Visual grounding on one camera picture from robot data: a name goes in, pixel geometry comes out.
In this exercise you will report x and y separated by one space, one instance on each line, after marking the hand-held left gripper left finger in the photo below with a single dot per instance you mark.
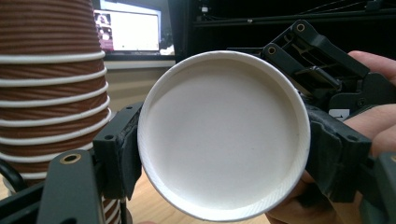
120 155

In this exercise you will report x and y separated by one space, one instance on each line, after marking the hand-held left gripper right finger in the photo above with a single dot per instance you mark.
334 152

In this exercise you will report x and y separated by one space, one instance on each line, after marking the stack of brown paper cups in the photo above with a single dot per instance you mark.
46 93

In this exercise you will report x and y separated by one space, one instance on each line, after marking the white paper cup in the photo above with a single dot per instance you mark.
222 137

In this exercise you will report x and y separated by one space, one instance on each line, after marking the lit computer monitor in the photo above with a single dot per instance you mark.
134 31

